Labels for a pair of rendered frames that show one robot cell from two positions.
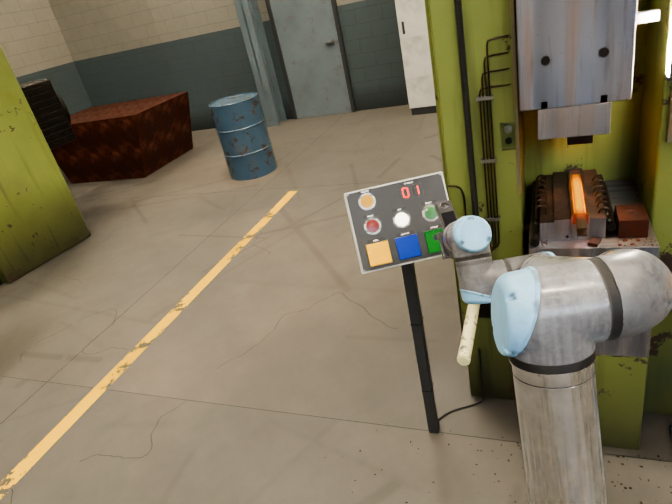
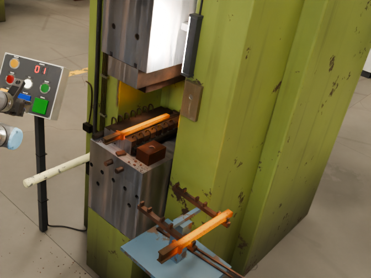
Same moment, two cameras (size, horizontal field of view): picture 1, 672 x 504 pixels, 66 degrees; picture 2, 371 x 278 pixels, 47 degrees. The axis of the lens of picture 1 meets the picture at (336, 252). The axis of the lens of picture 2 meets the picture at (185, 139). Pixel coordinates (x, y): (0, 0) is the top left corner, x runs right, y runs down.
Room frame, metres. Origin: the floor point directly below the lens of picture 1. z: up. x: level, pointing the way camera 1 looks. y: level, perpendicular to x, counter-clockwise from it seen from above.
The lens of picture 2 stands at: (-0.22, -1.42, 2.07)
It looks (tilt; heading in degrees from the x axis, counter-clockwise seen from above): 31 degrees down; 10
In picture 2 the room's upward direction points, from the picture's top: 10 degrees clockwise
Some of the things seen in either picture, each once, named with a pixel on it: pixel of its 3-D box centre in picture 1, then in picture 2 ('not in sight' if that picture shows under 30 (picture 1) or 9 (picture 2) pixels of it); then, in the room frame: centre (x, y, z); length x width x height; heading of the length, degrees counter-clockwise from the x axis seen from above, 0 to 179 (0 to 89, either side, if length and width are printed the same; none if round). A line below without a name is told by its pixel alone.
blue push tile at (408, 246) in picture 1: (408, 247); (23, 101); (1.51, -0.24, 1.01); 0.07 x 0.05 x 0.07; 89
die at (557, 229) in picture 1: (569, 201); (147, 127); (1.66, -0.87, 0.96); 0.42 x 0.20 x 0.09; 154
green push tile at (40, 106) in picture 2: (437, 240); (40, 106); (1.51, -0.34, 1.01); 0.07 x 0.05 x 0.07; 89
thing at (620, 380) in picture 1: (582, 353); (143, 231); (1.64, -0.93, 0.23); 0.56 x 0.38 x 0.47; 154
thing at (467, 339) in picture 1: (470, 321); (60, 169); (1.54, -0.43, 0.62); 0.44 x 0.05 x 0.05; 154
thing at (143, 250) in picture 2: not in sight; (175, 258); (1.11, -1.23, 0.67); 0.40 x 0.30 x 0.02; 62
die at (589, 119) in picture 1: (570, 102); (154, 63); (1.66, -0.87, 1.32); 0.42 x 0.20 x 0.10; 154
